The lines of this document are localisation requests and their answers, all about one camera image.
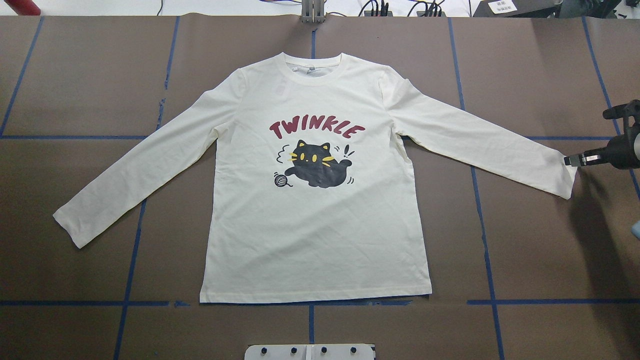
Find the grey power strip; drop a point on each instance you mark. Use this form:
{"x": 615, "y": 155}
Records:
{"x": 431, "y": 9}

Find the black box with label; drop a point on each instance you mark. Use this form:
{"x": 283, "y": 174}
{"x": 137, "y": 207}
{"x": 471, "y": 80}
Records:
{"x": 518, "y": 9}

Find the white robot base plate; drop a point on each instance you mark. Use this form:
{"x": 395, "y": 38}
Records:
{"x": 322, "y": 351}

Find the cream long-sleeve cat shirt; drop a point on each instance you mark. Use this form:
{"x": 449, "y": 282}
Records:
{"x": 314, "y": 193}

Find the red cylinder object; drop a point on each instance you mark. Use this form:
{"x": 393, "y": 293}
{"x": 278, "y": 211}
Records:
{"x": 24, "y": 7}

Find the aluminium frame post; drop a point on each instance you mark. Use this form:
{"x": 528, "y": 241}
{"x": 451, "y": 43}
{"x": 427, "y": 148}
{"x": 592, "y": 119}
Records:
{"x": 313, "y": 11}

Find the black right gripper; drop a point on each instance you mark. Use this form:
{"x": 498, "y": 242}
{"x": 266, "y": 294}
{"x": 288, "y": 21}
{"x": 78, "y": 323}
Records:
{"x": 621, "y": 149}

